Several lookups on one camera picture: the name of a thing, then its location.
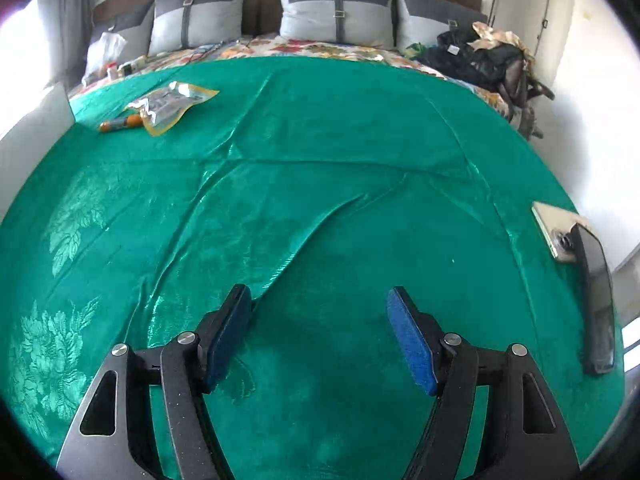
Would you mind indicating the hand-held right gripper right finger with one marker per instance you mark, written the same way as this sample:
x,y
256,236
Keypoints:
x,y
412,345

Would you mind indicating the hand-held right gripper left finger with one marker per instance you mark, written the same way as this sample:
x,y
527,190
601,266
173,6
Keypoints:
x,y
227,340

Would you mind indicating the green patterned blanket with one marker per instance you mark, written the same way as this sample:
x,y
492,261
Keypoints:
x,y
325,185

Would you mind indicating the orange sausage stick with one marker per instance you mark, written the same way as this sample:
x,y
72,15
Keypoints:
x,y
120,124

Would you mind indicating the yellow-edged clear bag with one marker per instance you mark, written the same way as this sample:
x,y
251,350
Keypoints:
x,y
165,105

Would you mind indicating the white board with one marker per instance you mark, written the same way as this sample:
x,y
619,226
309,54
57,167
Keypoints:
x,y
35,130

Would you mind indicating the black bag pile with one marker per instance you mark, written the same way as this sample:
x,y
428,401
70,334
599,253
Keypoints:
x,y
480,65

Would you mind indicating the white bottle red cap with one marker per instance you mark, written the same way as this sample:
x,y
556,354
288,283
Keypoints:
x,y
111,71

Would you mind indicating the small green cloth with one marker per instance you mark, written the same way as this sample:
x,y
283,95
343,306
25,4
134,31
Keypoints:
x,y
414,51

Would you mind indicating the white plastic bag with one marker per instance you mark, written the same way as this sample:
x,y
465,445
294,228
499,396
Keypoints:
x,y
104,52

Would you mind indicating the tan crumpled paper bag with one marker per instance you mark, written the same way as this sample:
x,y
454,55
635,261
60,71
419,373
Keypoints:
x,y
495,37

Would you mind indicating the grey two-tone pillow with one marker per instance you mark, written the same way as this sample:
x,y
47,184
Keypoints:
x,y
200,15
335,10
132,30
425,17

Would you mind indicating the grey curtain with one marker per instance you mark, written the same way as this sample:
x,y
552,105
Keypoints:
x,y
70,15

